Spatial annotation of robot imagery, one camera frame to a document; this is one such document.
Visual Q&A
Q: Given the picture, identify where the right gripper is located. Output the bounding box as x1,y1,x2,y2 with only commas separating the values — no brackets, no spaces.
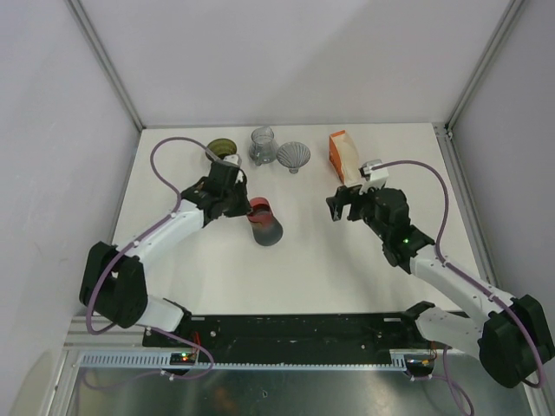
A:
326,180,389,240

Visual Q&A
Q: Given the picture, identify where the red-rimmed dark carafe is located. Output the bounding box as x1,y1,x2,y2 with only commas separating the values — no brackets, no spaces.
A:
247,197,284,247

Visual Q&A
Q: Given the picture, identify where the clear grey glass carafe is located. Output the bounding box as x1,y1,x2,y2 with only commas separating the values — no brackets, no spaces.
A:
248,127,278,166

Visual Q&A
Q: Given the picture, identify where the olive green dripper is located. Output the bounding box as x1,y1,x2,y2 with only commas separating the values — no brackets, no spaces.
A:
206,138,238,160

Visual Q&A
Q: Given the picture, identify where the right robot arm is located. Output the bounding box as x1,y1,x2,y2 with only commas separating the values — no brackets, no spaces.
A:
326,186,554,388

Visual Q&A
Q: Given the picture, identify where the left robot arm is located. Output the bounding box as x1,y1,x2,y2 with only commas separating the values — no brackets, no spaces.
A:
79,161,251,347

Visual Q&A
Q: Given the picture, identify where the orange coffee filter box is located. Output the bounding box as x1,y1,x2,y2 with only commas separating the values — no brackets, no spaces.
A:
329,130,361,186

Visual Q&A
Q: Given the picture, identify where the clear grey ribbed dripper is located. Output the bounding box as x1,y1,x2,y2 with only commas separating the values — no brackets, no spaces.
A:
277,141,311,174

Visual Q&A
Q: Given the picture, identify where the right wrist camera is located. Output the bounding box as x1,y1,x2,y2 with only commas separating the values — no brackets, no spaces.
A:
359,159,389,195

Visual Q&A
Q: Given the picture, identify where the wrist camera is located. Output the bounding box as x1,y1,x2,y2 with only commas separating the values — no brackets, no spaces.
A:
223,153,242,166
359,159,389,195

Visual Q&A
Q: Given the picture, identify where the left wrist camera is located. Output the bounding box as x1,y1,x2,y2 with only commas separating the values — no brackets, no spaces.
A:
223,153,242,166

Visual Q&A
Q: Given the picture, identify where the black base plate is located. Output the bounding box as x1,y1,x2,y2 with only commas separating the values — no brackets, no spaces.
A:
142,311,454,366

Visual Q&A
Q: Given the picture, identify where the grey cable duct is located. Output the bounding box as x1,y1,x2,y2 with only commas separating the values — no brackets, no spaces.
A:
79,351,407,371

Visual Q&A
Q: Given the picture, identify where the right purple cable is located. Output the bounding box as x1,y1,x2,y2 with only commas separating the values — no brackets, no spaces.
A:
372,159,545,408

